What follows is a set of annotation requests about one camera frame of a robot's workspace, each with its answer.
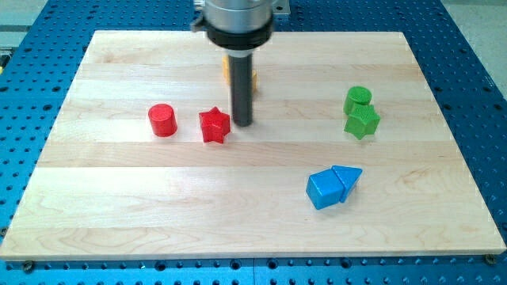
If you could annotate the green star block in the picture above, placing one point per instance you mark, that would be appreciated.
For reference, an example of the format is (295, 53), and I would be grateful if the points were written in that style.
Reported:
(362, 120)

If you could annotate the red star block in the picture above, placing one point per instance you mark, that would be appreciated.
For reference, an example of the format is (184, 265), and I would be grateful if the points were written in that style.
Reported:
(215, 125)

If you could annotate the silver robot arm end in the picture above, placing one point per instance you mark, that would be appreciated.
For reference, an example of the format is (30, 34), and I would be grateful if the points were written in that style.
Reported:
(238, 26)

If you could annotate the blue perforated metal base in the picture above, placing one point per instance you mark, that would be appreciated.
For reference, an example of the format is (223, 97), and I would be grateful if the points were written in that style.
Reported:
(39, 73)

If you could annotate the red cylinder block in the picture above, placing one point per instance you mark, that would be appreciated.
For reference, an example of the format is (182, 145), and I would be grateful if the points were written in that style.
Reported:
(163, 120)

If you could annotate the yellow block left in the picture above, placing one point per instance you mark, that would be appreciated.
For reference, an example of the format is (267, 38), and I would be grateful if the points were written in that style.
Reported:
(225, 69)

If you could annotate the green cylinder block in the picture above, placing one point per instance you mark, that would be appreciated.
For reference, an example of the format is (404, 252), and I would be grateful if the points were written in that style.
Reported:
(357, 95)

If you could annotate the blue cube block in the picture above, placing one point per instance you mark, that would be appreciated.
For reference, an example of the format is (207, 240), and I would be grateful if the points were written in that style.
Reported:
(324, 188)

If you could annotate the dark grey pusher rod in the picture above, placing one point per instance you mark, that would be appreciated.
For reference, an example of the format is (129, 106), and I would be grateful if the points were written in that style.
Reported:
(241, 87)

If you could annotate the yellow block right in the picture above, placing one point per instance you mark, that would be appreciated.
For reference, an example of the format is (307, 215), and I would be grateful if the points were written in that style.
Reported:
(254, 81)

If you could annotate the light wooden board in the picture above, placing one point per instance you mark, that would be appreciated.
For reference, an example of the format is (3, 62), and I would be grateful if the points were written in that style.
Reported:
(107, 188)

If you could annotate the yellow block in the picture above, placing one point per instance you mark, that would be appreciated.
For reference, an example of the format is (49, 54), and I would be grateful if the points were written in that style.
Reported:
(225, 69)
(254, 81)

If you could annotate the blue triangle block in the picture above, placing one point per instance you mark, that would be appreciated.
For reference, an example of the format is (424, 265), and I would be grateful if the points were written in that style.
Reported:
(348, 176)

